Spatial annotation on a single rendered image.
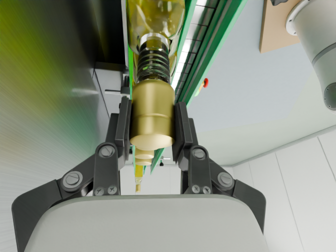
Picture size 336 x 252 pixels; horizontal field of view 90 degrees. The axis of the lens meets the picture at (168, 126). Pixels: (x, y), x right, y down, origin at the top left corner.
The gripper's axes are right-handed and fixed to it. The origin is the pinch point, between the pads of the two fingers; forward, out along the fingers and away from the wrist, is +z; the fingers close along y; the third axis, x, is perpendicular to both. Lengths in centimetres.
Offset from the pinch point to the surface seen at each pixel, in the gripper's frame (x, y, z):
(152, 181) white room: -558, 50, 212
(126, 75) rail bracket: -19.3, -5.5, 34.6
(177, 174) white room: -552, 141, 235
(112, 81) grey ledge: -24.6, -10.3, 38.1
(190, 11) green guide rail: 2.1, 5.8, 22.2
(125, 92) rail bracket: -20.6, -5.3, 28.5
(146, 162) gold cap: -20.6, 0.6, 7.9
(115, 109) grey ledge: -42, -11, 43
